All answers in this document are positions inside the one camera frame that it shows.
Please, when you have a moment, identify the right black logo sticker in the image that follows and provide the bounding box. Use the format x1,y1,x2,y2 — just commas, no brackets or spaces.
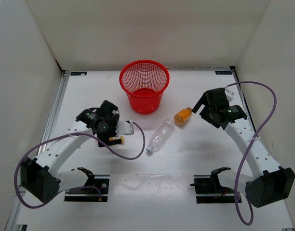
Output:
215,71,232,75

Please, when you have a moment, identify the black logo sticker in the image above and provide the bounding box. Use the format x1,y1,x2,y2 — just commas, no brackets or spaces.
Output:
70,72,87,76
215,71,232,75

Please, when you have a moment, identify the clear plastic bottle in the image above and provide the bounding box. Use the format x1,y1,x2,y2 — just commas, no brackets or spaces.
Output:
146,118,175,153

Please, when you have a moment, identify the left aluminium frame rail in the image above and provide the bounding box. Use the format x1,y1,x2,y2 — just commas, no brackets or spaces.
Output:
5,71,71,231

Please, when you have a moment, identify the red mesh plastic bin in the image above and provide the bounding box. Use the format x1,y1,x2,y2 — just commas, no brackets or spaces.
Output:
119,60,170,114

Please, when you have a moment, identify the small bottle yellow cap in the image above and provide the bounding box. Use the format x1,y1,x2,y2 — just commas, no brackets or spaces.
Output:
109,136,124,145

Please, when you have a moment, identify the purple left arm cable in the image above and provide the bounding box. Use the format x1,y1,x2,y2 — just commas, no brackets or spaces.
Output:
14,121,146,209

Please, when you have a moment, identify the orange juice bottle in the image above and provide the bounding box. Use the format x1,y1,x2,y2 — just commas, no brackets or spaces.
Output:
174,107,192,125

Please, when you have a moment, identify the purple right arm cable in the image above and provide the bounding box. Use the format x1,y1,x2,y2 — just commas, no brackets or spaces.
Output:
226,81,277,226

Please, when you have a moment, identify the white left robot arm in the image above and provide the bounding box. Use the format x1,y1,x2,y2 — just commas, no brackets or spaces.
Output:
20,100,120,203

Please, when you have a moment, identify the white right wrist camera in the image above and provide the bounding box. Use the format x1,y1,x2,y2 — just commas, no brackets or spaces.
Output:
224,87,235,103

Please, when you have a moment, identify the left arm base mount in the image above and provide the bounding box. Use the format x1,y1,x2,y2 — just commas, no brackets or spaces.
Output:
64,167,110,203

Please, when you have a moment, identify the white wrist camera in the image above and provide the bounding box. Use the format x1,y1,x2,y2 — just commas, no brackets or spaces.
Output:
224,87,235,103
116,120,134,136

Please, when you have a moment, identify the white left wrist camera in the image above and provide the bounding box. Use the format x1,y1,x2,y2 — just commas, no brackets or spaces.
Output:
116,120,134,136

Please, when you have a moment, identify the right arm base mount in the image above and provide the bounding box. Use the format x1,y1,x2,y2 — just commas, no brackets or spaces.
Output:
190,167,235,204

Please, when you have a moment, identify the right aluminium frame rail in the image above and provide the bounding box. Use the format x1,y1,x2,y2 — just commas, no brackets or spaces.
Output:
230,66,278,176

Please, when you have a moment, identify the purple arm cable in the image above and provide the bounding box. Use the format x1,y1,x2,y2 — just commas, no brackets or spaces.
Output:
14,121,146,209
226,81,277,226

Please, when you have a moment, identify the left black logo sticker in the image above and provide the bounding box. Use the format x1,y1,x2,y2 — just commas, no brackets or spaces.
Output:
70,72,87,76

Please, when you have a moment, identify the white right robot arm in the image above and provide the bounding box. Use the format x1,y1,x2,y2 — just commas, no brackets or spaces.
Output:
192,88,295,208

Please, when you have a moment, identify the aluminium frame rail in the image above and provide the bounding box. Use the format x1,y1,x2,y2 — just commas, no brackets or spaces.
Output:
5,71,71,231
230,66,278,176

